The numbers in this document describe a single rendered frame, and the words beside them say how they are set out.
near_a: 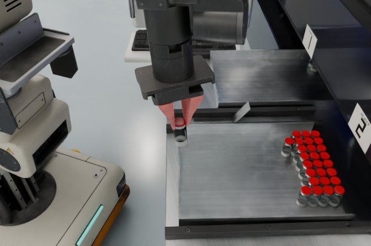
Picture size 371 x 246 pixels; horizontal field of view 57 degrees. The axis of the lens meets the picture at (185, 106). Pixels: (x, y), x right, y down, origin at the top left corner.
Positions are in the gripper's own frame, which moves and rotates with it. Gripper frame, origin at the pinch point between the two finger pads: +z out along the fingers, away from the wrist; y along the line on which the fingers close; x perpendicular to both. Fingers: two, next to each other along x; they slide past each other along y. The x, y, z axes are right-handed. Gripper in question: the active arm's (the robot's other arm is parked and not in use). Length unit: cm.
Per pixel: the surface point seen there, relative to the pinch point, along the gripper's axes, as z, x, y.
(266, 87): 25, 34, 35
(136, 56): 28, 74, 2
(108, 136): 104, 123, -19
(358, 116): 12.5, 2.4, 37.7
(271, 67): 24, 43, 41
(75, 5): 88, 315, -27
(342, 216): 24.8, -10.1, 27.7
